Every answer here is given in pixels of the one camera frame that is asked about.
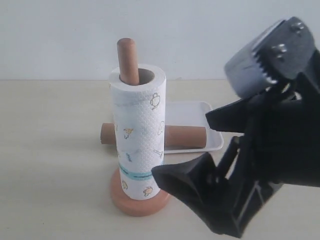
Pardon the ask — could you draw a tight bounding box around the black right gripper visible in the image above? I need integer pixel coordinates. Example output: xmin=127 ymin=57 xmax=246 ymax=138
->
xmin=205 ymin=72 xmax=320 ymax=238

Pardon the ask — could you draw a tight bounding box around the brown cardboard tube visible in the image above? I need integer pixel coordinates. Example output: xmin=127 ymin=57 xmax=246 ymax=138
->
xmin=100 ymin=123 xmax=207 ymax=149

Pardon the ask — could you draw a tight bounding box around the patterned white paper towel roll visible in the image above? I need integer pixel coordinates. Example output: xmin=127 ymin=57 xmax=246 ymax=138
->
xmin=109 ymin=64 xmax=167 ymax=201

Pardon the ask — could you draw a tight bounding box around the wooden paper towel holder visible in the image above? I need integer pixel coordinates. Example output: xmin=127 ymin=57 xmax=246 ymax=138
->
xmin=110 ymin=38 xmax=169 ymax=217

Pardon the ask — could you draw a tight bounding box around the white plastic tray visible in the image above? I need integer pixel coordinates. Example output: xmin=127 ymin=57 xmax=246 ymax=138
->
xmin=164 ymin=101 xmax=224 ymax=154

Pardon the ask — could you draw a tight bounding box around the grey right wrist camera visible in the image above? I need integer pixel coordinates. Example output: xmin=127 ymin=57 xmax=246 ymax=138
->
xmin=224 ymin=16 xmax=318 ymax=99

